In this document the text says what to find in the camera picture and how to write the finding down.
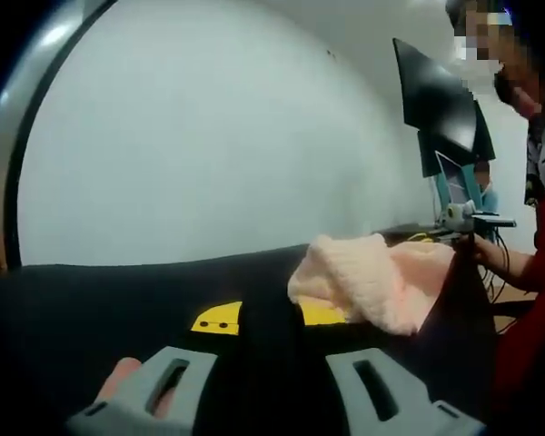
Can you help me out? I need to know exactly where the small black monitor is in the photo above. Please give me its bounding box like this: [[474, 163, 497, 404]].
[[416, 98, 497, 179]]

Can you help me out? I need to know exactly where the person's right hand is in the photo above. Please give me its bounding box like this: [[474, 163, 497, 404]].
[[470, 234, 506, 274]]

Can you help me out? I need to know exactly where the black cable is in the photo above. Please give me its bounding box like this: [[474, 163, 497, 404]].
[[480, 229, 512, 304]]

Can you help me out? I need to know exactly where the black cloth with yellow print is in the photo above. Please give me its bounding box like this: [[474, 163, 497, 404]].
[[0, 224, 499, 436]]

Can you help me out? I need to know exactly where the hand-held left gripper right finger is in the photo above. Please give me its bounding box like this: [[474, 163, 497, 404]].
[[272, 300, 487, 436]]

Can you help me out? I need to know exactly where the person's left hand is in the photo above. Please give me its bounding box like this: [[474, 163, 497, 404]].
[[94, 356, 144, 405]]

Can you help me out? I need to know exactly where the person in red top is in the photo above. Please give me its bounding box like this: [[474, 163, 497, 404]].
[[490, 179, 545, 436]]

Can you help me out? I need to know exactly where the teal open laptop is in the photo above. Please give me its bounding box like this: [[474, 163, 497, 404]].
[[433, 151, 483, 220]]

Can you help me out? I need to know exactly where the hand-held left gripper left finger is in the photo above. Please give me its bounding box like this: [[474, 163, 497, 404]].
[[65, 300, 272, 436]]

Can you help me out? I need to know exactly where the fluffy pale pink towel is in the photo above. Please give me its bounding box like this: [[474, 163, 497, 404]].
[[286, 232, 458, 338]]

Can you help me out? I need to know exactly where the large black monitor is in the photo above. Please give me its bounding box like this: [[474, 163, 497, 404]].
[[391, 36, 479, 156]]

